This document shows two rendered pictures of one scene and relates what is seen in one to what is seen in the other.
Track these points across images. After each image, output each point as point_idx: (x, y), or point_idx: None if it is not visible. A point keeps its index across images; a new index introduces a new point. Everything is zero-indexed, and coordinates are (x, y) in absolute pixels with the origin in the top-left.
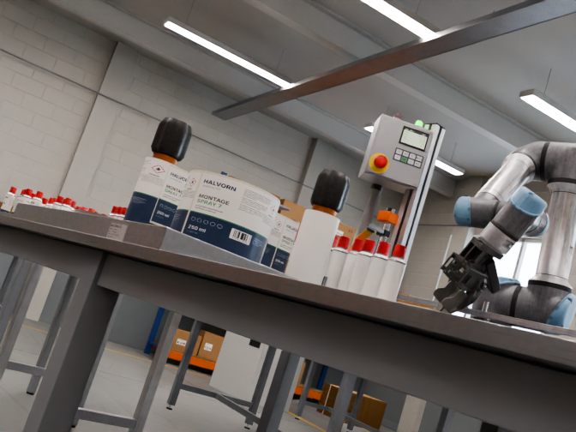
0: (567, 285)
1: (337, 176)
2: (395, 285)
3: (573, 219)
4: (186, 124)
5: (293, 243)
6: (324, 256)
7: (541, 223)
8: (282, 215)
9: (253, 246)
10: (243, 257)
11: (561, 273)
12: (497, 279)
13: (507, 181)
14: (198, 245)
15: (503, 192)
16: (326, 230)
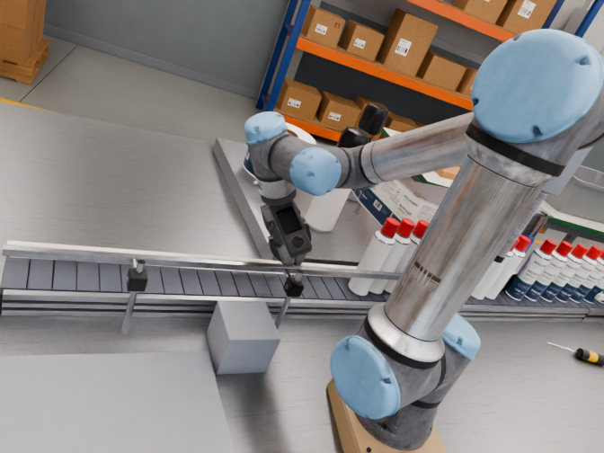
0: (373, 324)
1: (344, 130)
2: (363, 256)
3: (441, 210)
4: (370, 106)
5: (409, 214)
6: (317, 198)
7: (274, 162)
8: (402, 184)
9: (249, 161)
10: (228, 161)
11: (386, 303)
12: (281, 234)
13: (412, 131)
14: (219, 149)
15: (381, 144)
16: None
